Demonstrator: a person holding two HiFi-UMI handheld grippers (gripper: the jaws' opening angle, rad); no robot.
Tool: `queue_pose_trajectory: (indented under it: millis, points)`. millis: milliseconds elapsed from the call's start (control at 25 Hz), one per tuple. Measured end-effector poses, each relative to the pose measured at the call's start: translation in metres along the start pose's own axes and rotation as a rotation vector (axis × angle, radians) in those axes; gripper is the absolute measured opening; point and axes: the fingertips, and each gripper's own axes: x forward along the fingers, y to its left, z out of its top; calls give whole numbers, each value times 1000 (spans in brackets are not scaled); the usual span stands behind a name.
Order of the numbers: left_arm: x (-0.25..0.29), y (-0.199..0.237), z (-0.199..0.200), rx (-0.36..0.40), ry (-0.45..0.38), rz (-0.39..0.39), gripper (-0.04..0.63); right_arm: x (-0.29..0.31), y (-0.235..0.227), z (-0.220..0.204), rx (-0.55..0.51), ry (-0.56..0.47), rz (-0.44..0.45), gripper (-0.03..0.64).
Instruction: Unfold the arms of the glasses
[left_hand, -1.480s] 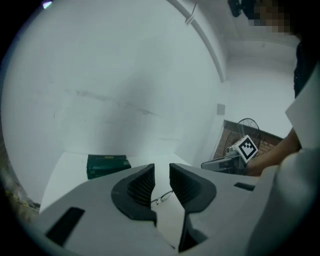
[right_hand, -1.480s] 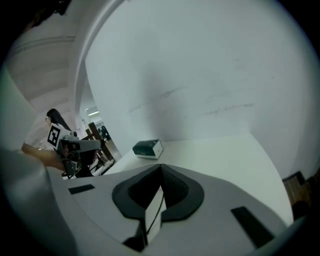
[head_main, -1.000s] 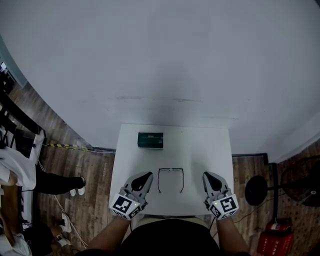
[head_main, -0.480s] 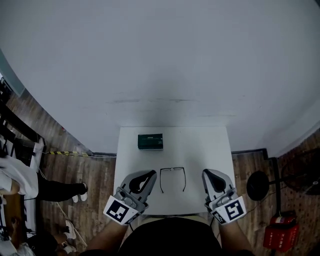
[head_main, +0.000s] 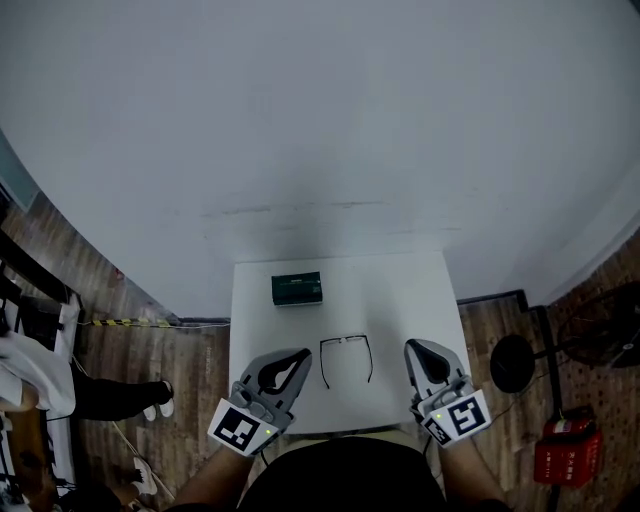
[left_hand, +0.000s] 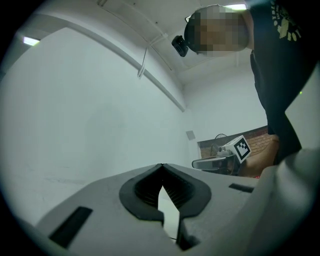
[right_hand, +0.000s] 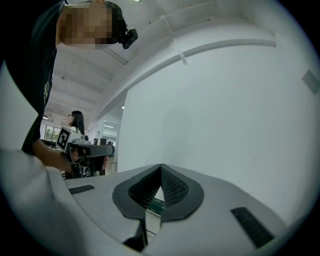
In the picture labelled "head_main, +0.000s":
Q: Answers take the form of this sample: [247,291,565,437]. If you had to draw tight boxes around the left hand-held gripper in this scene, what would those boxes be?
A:
[207,347,313,459]

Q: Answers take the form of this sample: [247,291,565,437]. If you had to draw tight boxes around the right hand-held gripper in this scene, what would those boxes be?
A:
[403,338,493,449]

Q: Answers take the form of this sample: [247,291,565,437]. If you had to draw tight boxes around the black eyeglasses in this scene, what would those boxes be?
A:
[318,333,374,390]

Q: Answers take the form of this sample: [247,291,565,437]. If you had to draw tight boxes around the person's right forearm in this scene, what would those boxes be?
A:
[442,434,507,502]

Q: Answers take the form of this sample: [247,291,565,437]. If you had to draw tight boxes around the person's left forearm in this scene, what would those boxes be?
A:
[169,442,257,507]

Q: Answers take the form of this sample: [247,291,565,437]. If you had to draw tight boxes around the black standing fan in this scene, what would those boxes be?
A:
[489,284,640,397]

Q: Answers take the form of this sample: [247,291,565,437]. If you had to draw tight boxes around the person's khaki trousers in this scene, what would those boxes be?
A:
[289,424,417,442]

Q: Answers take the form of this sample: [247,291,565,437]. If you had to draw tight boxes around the white table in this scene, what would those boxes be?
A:
[174,288,529,327]

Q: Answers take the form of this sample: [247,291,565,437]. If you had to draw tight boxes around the dark green box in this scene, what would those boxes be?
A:
[270,271,324,308]

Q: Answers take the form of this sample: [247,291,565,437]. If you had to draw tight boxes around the person's black shirt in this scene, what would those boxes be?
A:
[164,437,512,512]

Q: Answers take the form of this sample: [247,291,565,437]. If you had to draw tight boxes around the red fire extinguisher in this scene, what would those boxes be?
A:
[542,405,597,438]

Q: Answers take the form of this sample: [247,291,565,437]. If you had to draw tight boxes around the yellow black striped tape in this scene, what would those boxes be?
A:
[90,317,174,329]

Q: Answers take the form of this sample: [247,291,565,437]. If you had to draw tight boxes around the red fire extinguisher box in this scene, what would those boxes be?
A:
[533,429,604,491]

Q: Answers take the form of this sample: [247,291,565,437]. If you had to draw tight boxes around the brown wooden board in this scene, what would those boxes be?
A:
[7,409,52,502]

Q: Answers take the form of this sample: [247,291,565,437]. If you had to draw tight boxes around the white floor cable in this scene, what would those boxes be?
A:
[71,353,177,502]

